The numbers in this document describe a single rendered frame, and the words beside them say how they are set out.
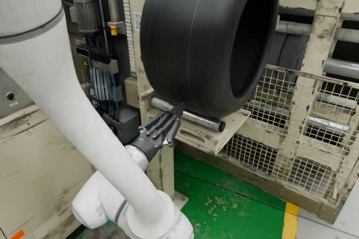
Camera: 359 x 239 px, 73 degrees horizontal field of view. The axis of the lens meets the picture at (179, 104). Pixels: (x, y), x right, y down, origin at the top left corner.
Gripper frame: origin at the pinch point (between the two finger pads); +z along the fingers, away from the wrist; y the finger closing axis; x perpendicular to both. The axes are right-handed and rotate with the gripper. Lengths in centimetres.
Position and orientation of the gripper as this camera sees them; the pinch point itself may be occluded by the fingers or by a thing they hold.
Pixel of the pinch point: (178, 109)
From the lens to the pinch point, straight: 79.9
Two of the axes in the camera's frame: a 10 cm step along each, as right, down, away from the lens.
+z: 5.6, -6.1, 5.6
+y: -8.2, -2.9, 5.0
